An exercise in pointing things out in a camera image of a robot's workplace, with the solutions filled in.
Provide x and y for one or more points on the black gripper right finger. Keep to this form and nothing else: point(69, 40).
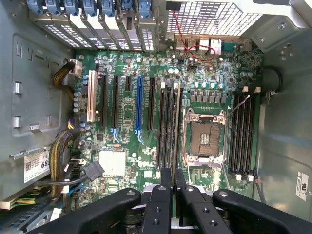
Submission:
point(202, 212)

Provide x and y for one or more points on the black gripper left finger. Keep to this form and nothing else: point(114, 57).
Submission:
point(158, 209)

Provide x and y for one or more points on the black RAM slot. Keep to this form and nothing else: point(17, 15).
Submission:
point(167, 126)
point(250, 131)
point(240, 131)
point(234, 131)
point(160, 126)
point(245, 131)

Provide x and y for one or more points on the long black expansion slot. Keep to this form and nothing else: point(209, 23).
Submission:
point(104, 100)
point(151, 102)
point(115, 100)

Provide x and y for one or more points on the blue expansion slot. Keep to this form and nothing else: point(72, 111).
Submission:
point(139, 102)

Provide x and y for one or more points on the short black expansion slot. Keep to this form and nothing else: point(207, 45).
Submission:
point(127, 83)

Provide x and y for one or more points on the white expansion slot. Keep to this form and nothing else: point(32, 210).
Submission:
point(91, 97)

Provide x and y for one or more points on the perforated metal slot cover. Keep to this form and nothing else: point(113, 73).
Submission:
point(61, 34)
point(78, 36)
point(97, 36)
point(147, 39)
point(113, 36)

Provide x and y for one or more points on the silver chipset heatsink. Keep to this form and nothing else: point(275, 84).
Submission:
point(112, 162)

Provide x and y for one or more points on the silver CPU socket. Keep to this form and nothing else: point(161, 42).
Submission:
point(204, 139)

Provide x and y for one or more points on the white certification sticker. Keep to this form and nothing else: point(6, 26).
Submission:
point(303, 185)

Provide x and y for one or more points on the green motherboard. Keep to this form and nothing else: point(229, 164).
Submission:
point(126, 107)

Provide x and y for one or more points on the thin metal locking lever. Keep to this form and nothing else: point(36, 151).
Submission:
point(239, 104)

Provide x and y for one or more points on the grey metal PC case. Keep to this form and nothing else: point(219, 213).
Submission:
point(280, 122)

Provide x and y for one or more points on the white barcode label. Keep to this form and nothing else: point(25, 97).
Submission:
point(35, 165)

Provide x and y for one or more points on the silver ethernet port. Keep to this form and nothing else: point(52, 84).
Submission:
point(215, 45)

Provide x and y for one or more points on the blue serial port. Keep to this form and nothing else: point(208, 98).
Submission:
point(230, 46)

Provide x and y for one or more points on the blue plastic card clip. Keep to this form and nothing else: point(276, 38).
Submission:
point(145, 8)
point(90, 7)
point(127, 7)
point(108, 7)
point(72, 6)
point(53, 6)
point(35, 5)

